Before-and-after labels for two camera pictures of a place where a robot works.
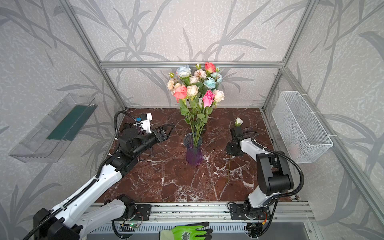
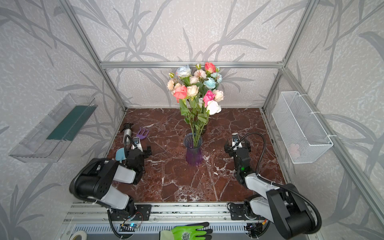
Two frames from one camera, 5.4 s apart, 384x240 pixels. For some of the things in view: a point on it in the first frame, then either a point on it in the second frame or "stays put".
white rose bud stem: (238, 122) -> (213, 107)
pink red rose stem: (210, 68) stays put
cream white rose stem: (218, 97) stays put
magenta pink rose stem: (208, 97) stays put
